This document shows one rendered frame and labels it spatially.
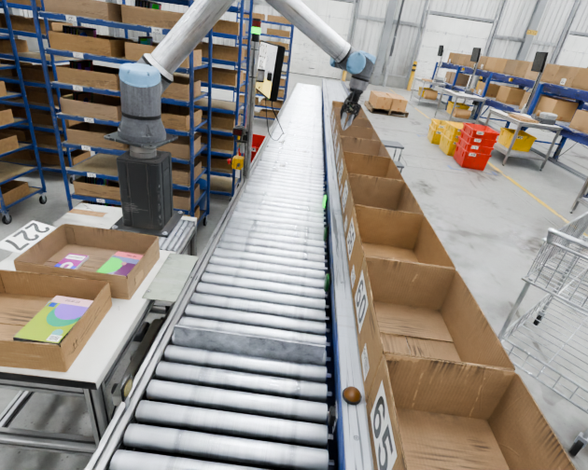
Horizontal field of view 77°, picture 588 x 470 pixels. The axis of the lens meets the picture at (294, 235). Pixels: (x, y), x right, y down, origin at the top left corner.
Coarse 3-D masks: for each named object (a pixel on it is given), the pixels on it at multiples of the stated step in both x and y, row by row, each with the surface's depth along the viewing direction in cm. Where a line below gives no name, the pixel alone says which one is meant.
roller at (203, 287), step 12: (204, 288) 138; (216, 288) 138; (228, 288) 138; (240, 288) 139; (264, 300) 138; (276, 300) 138; (288, 300) 138; (300, 300) 138; (312, 300) 139; (324, 300) 139
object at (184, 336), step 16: (176, 336) 112; (192, 336) 112; (208, 336) 111; (224, 336) 111; (240, 336) 110; (256, 336) 111; (240, 352) 114; (256, 352) 113; (272, 352) 113; (288, 352) 112; (304, 352) 112; (320, 352) 112
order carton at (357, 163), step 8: (344, 152) 216; (344, 160) 199; (352, 160) 218; (360, 160) 218; (368, 160) 218; (376, 160) 217; (384, 160) 217; (392, 160) 212; (344, 168) 192; (352, 168) 220; (360, 168) 220; (368, 168) 220; (376, 168) 219; (384, 168) 219; (392, 168) 210; (344, 176) 188; (376, 176) 222; (384, 176) 222; (392, 176) 207; (400, 176) 190; (344, 184) 185
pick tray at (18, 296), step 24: (0, 288) 119; (24, 288) 120; (48, 288) 120; (72, 288) 120; (96, 288) 119; (0, 312) 113; (24, 312) 114; (96, 312) 112; (0, 336) 105; (72, 336) 99; (0, 360) 96; (24, 360) 96; (48, 360) 96; (72, 360) 101
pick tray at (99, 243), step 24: (48, 240) 137; (72, 240) 148; (96, 240) 148; (120, 240) 148; (144, 240) 147; (24, 264) 121; (48, 264) 136; (96, 264) 140; (144, 264) 134; (120, 288) 124
